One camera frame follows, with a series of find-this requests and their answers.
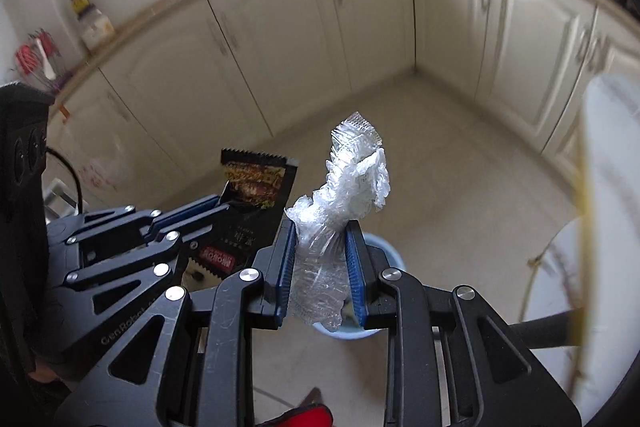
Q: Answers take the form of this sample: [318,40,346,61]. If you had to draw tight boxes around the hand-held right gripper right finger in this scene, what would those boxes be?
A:
[344,219,583,427]

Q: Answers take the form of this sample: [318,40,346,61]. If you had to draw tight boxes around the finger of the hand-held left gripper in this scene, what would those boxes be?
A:
[65,219,221,313]
[47,194,233,260]

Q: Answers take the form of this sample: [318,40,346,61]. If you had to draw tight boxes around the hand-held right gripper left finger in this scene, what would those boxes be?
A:
[60,218,300,427]

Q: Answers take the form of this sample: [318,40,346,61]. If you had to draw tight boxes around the blue trash bin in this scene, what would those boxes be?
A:
[310,232,407,343]

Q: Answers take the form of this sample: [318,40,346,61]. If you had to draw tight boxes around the black snack packet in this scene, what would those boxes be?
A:
[180,148,300,293]

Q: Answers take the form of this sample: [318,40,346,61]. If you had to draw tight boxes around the clear plastic bag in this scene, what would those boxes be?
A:
[285,111,392,333]

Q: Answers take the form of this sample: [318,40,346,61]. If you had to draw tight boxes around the red utensil set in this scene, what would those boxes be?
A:
[15,29,63,82]

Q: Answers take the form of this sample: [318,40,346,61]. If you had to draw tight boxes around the red slipper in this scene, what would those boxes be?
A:
[277,387,335,427]

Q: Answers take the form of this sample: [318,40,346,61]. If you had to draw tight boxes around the glass jar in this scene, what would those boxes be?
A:
[80,9,115,52]

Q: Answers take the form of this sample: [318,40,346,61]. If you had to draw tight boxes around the cream lower cabinets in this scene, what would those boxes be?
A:
[45,0,640,208]

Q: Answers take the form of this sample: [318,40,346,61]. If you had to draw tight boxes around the round white marble table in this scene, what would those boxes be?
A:
[510,74,640,413]

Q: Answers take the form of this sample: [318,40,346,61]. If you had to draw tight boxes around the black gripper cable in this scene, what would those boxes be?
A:
[45,147,86,212]

